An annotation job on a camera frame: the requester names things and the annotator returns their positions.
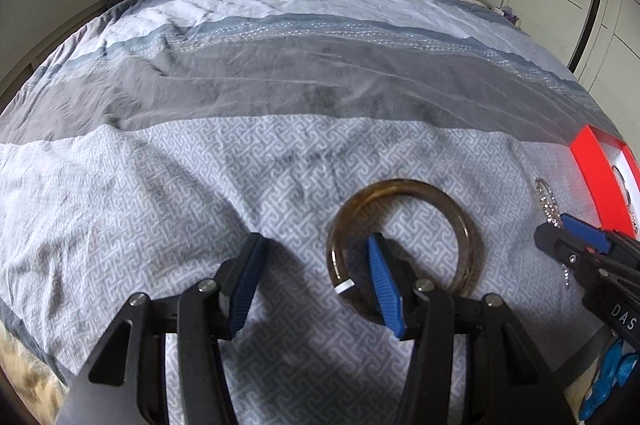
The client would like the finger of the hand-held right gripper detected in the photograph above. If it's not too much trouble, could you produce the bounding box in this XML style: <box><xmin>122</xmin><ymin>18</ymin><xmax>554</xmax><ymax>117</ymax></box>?
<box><xmin>559</xmin><ymin>213</ymin><xmax>640</xmax><ymax>257</ymax></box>
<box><xmin>533</xmin><ymin>224</ymin><xmax>609</xmax><ymax>279</ymax></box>

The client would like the red jewelry box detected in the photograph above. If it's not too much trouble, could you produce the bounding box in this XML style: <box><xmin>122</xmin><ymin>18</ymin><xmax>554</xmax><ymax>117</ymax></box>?
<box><xmin>569</xmin><ymin>125</ymin><xmax>640</xmax><ymax>239</ymax></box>

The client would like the striped duvet cover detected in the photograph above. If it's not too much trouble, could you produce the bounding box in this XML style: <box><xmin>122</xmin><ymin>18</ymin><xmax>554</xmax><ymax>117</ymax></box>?
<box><xmin>0</xmin><ymin>0</ymin><xmax>626</xmax><ymax>425</ymax></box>

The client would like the wooden bedside frame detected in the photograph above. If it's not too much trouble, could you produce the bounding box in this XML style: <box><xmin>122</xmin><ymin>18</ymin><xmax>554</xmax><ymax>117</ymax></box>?
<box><xmin>0</xmin><ymin>0</ymin><xmax>117</xmax><ymax>98</ymax></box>

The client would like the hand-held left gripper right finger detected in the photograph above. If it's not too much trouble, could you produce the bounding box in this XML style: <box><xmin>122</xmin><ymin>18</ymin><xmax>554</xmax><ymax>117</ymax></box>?
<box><xmin>369</xmin><ymin>233</ymin><xmax>577</xmax><ymax>425</ymax></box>

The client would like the person's right hand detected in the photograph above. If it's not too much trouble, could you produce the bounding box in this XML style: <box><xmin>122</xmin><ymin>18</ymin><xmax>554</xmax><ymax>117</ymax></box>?
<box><xmin>579</xmin><ymin>339</ymin><xmax>640</xmax><ymax>422</ymax></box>

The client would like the rhinestone chain ornament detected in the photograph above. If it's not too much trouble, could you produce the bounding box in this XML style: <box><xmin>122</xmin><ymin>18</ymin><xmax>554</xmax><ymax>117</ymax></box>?
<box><xmin>534</xmin><ymin>177</ymin><xmax>564</xmax><ymax>224</ymax></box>

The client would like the brown stone bangle with tag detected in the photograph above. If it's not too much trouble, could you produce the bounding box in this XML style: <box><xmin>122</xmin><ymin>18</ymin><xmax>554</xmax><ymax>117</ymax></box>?
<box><xmin>326</xmin><ymin>178</ymin><xmax>472</xmax><ymax>325</ymax></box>

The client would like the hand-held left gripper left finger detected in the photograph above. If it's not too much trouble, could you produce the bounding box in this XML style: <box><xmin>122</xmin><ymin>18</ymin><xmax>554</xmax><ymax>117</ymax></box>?
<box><xmin>65</xmin><ymin>232</ymin><xmax>269</xmax><ymax>425</ymax></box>

